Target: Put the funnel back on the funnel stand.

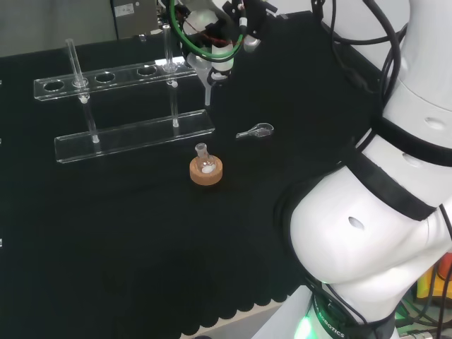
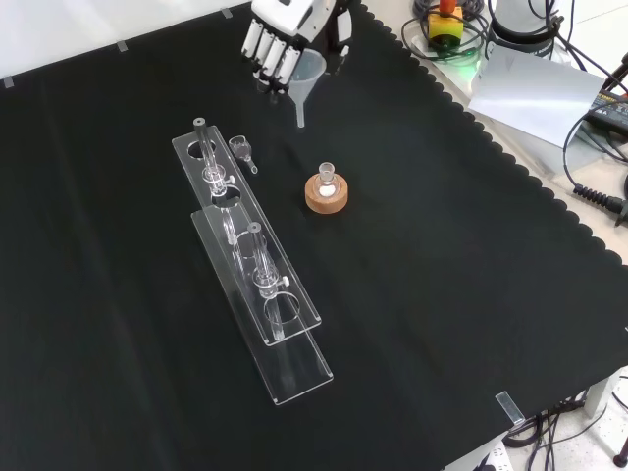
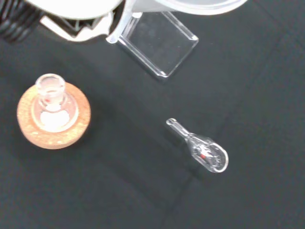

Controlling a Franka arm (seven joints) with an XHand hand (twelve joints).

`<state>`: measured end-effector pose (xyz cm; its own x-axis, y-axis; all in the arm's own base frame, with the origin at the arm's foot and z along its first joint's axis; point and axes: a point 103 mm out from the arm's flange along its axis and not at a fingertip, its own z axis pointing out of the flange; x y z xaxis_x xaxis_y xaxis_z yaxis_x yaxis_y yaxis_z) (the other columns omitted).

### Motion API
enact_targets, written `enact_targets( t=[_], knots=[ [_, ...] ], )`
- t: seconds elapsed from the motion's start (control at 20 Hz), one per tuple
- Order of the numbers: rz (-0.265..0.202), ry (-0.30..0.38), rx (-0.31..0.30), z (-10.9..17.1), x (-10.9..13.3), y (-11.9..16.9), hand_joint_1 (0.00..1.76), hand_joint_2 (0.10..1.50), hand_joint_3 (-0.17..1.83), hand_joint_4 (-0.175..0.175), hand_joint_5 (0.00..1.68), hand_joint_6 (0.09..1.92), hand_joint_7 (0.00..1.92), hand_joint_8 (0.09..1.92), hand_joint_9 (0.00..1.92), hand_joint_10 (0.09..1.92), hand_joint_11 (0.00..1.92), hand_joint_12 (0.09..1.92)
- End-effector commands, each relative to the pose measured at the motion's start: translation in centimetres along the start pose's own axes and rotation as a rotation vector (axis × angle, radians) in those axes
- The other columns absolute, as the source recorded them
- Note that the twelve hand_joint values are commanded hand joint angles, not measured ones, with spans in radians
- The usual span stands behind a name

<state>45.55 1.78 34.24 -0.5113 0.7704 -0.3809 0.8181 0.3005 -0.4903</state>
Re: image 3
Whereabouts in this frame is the clear glass weighing funnel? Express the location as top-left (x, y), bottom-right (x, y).
top-left (165, 117), bottom-right (230, 174)

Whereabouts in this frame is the round-bottom glass flask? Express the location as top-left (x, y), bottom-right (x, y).
top-left (30, 73), bottom-right (80, 134)

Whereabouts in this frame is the black bench cloth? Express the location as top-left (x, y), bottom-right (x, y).
top-left (0, 0), bottom-right (305, 229)

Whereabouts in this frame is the cork ring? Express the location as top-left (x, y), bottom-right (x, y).
top-left (16, 82), bottom-right (92, 151)

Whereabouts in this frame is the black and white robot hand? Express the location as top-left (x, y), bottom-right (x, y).
top-left (0, 0), bottom-right (127, 43)

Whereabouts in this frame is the clear acrylic funnel stand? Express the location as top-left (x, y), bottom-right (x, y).
top-left (116, 10), bottom-right (200, 84)

